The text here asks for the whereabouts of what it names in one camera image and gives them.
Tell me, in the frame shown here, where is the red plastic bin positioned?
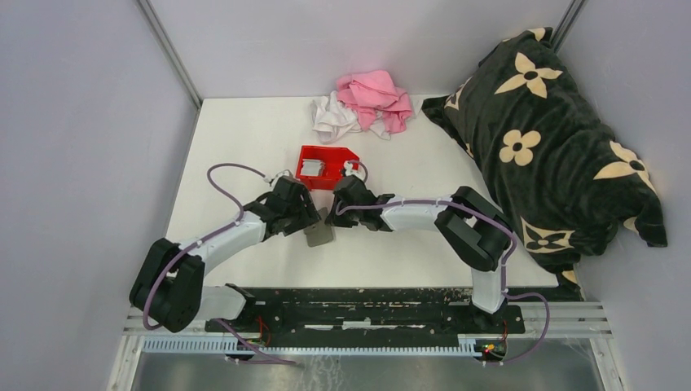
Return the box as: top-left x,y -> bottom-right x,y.
296,145 -> 359,191

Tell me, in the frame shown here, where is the stack of cards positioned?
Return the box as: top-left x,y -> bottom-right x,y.
299,159 -> 325,177

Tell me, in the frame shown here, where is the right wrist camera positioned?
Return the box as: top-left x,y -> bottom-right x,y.
341,160 -> 361,178

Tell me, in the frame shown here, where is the aluminium rail frame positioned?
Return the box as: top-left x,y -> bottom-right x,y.
106,302 -> 624,390

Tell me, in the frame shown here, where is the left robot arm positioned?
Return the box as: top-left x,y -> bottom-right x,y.
129,176 -> 320,332

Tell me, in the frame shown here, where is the white cloth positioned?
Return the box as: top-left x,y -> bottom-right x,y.
310,90 -> 392,144

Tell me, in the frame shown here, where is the pink cloth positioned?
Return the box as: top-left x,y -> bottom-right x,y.
336,70 -> 414,134

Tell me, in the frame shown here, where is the grey card holder wallet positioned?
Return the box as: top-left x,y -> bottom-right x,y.
303,208 -> 335,248

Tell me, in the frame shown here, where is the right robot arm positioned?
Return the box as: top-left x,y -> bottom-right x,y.
326,175 -> 517,332

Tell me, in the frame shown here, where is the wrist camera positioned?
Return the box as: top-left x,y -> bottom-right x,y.
341,160 -> 361,178
264,169 -> 293,184

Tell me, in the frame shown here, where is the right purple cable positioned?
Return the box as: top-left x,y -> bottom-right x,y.
334,160 -> 551,367

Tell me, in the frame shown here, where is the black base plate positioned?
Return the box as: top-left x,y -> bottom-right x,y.
228,288 -> 526,348

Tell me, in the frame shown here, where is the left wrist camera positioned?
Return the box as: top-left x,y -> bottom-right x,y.
264,169 -> 293,184

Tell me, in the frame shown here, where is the purple cable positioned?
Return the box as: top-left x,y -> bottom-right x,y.
142,162 -> 298,367
334,160 -> 551,367

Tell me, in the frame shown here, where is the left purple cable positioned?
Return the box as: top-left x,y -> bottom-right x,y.
142,162 -> 298,367

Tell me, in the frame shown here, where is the black floral pillow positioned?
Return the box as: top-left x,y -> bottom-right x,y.
421,27 -> 668,275

